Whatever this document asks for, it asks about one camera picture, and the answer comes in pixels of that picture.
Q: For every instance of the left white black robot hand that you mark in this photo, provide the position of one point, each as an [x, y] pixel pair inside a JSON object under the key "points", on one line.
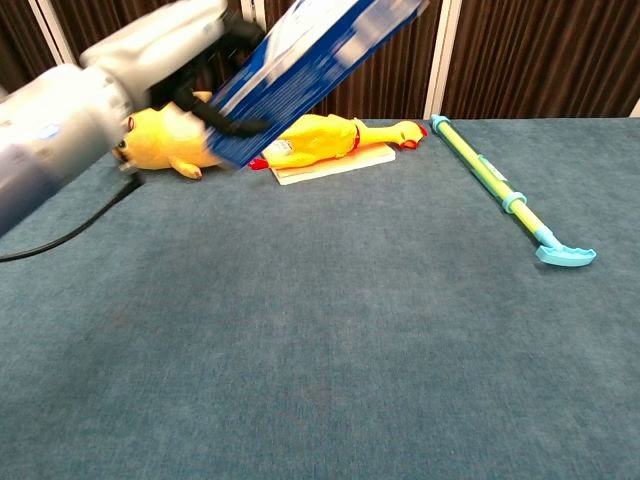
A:
{"points": [[165, 45]]}

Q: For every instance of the blue white toothpaste box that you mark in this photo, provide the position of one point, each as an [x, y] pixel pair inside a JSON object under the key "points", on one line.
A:
{"points": [[310, 65]]}

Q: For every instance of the yellow plush duck toy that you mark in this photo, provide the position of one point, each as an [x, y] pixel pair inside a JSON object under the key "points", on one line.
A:
{"points": [[165, 140]]}

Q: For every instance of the yellow rubber chicken toy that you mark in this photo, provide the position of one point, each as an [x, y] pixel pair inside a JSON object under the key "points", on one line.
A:
{"points": [[325, 140]]}

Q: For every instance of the yellow spiral notebook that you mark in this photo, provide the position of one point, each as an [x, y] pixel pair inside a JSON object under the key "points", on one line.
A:
{"points": [[340, 167]]}

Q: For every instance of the teal felt table mat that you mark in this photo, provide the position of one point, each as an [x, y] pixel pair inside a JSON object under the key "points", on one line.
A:
{"points": [[320, 325]]}

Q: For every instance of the green blue water pump toy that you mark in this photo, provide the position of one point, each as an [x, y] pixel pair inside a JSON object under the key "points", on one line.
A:
{"points": [[490, 175]]}

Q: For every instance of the white partition frame post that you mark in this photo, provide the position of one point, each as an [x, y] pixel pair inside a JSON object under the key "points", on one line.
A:
{"points": [[61, 30], [636, 111], [248, 10], [440, 60]]}

